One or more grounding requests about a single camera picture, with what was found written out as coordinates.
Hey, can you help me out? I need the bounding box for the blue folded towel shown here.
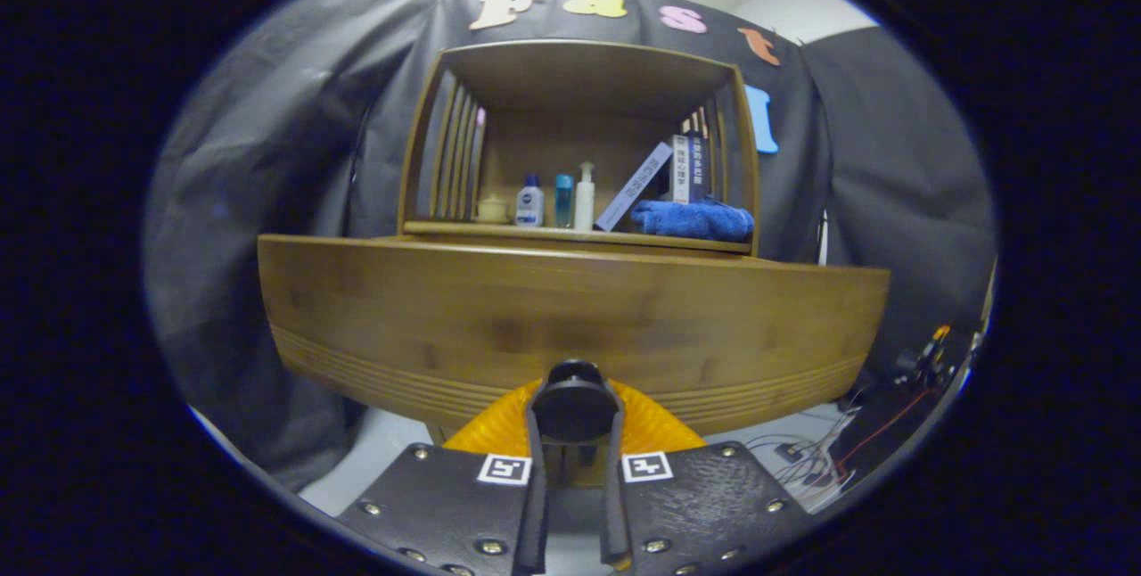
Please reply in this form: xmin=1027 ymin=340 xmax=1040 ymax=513
xmin=630 ymin=198 xmax=756 ymax=244

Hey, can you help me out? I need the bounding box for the wooden cabinet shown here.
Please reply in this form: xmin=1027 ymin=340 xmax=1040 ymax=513
xmin=397 ymin=38 xmax=761 ymax=448

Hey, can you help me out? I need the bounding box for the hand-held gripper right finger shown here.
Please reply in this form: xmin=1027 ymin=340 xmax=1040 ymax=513
xmin=599 ymin=380 xmax=812 ymax=576

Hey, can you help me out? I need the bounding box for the wooden countertop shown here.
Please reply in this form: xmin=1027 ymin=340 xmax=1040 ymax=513
xmin=403 ymin=218 xmax=755 ymax=255

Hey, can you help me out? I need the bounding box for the white lotion bottle blue cap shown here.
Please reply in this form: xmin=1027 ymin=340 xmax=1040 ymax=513
xmin=515 ymin=173 xmax=546 ymax=228

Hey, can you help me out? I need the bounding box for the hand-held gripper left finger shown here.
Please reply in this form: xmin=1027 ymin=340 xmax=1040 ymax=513
xmin=337 ymin=380 xmax=554 ymax=576

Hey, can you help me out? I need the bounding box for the lavender book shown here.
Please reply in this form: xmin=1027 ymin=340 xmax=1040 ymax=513
xmin=595 ymin=142 xmax=675 ymax=233

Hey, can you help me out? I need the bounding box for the tangle of thin cables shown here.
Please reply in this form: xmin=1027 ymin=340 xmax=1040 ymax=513
xmin=744 ymin=405 xmax=861 ymax=510

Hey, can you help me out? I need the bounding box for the white pump bottle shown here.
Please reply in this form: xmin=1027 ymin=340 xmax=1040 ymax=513
xmin=574 ymin=161 xmax=597 ymax=232

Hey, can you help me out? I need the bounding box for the orange and black clamp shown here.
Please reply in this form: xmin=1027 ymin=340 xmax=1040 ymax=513
xmin=916 ymin=325 xmax=953 ymax=374

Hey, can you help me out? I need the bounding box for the white spine book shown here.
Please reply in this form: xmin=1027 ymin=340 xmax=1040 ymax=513
xmin=670 ymin=134 xmax=693 ymax=204

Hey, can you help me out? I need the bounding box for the blue spine book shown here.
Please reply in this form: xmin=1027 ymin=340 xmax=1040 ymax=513
xmin=689 ymin=131 xmax=716 ymax=202

